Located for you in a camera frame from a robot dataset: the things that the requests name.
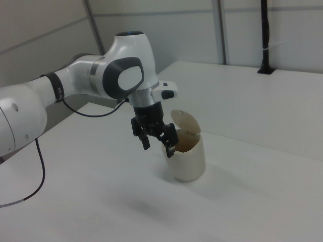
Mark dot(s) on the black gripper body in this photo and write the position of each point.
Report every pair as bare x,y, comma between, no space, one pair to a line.
150,113

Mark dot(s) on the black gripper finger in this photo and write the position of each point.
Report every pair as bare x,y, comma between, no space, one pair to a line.
145,141
169,134

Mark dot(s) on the beige trash bin lid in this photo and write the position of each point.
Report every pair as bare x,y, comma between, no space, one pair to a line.
185,122

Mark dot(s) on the small white trash bin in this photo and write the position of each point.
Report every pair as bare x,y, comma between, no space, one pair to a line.
189,164

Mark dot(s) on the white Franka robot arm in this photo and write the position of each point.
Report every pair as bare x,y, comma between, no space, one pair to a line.
75,73

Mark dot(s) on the grey metal partition post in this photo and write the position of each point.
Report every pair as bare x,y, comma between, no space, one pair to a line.
223,32
95,27

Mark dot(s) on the black camera pole with clamp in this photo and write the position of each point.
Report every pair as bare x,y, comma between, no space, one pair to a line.
265,37

